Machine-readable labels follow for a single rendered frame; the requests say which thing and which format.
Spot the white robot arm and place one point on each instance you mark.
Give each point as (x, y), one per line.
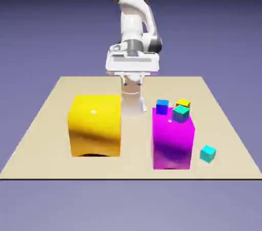
(133, 9)

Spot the small yellow cube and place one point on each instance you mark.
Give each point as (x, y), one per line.
(183, 103)

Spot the large yellow box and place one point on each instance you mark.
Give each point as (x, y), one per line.
(94, 124)

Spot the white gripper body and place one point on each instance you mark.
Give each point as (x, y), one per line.
(133, 65)

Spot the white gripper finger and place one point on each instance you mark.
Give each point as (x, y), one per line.
(140, 80)
(124, 80)

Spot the large magenta box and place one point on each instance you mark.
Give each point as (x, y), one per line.
(172, 143)

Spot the small blue cube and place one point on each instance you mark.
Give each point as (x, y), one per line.
(162, 107)

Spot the small teal cube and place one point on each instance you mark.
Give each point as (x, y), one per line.
(180, 114)

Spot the small cyan cube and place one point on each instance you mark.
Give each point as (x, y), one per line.
(207, 153)

